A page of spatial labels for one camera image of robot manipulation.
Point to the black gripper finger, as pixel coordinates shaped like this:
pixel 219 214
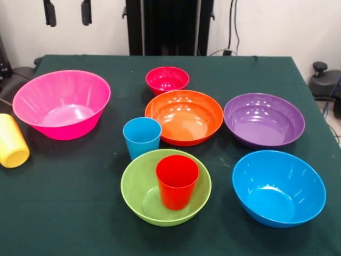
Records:
pixel 50 13
pixel 86 13

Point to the large magenta bowl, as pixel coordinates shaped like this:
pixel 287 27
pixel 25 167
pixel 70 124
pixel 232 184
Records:
pixel 61 106

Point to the yellow cup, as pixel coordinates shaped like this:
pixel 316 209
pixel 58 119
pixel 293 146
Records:
pixel 10 141

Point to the blue cup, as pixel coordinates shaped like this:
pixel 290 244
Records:
pixel 142 144

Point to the orange bowl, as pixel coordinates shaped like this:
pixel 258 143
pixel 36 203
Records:
pixel 186 125

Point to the green bowl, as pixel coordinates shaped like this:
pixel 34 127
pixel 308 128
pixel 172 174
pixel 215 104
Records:
pixel 136 192

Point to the red cup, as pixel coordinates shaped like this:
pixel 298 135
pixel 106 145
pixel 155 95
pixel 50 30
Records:
pixel 175 192

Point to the purple bowl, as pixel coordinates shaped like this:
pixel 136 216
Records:
pixel 263 125

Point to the black chair base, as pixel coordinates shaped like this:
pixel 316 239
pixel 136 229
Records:
pixel 326 82
pixel 18 77

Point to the small pink bowl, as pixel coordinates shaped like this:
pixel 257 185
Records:
pixel 166 80

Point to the dark green table cloth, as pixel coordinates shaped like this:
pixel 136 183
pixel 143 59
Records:
pixel 239 74

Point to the blue bowl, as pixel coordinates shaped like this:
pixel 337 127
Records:
pixel 277 197

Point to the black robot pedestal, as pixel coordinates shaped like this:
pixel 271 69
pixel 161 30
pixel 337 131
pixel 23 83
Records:
pixel 165 26

